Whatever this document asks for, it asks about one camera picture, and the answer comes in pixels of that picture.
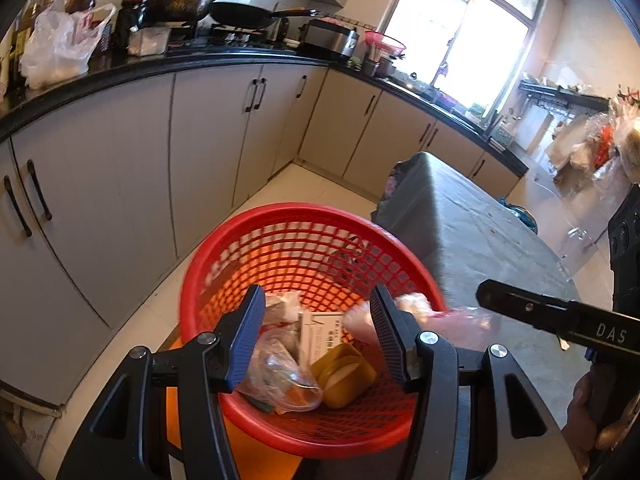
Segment blue patterned packet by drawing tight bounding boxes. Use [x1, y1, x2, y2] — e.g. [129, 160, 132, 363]
[499, 199, 539, 235]

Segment white medicine box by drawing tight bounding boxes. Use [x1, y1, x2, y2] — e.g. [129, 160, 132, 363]
[299, 310, 362, 367]

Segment small white container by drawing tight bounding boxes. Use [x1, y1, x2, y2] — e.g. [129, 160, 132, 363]
[127, 26, 172, 57]

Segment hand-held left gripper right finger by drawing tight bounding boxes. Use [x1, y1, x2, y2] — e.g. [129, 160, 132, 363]
[369, 285, 583, 480]

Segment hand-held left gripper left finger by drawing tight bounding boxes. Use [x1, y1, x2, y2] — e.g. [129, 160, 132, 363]
[57, 285, 267, 480]

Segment lower kitchen cabinets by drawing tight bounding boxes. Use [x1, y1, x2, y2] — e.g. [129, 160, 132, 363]
[0, 62, 531, 406]

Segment yellow container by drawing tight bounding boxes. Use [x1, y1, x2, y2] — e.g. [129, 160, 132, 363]
[311, 342, 378, 409]

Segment glass pitcher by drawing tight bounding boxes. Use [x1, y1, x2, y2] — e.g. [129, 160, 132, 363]
[560, 225, 613, 281]

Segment wok with lid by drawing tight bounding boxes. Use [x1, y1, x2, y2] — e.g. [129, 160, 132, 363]
[150, 0, 221, 26]

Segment gas stove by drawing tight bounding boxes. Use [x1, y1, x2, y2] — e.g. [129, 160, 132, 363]
[170, 22, 301, 51]

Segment dark cooking pot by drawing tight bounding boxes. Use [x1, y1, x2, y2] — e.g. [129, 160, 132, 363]
[361, 54, 398, 79]

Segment black kitchen countertop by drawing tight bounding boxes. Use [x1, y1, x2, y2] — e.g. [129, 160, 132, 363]
[0, 42, 531, 176]

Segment kitchen window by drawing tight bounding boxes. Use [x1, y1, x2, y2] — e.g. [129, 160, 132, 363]
[382, 0, 549, 123]

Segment hanging plastic bags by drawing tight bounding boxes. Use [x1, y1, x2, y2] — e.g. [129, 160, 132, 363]
[545, 92, 640, 186]

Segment clear plastic packaging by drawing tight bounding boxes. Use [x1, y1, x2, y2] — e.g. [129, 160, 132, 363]
[235, 325, 325, 415]

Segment black frying pan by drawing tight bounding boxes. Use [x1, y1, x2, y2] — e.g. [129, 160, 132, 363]
[210, 1, 319, 31]

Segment person's right hand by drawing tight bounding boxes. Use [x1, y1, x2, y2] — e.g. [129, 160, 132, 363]
[560, 374, 631, 476]

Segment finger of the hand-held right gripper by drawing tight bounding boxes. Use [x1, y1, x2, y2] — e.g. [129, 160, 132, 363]
[476, 280, 626, 356]

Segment red plastic basket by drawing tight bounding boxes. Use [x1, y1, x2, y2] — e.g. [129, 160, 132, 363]
[179, 203, 449, 461]

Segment grey-blue tablecloth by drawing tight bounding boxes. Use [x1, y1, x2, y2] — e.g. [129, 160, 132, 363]
[372, 151, 583, 480]

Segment white plastic bag red print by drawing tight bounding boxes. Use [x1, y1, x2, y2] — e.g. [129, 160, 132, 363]
[262, 291, 303, 328]
[342, 294, 496, 348]

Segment rice cooker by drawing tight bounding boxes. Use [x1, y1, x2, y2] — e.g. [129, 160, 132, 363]
[299, 19, 360, 58]

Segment wall dish rack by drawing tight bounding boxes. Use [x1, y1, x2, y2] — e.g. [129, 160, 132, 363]
[517, 80, 611, 113]

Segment pink basin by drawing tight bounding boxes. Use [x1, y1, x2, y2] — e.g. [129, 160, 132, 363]
[364, 30, 407, 56]

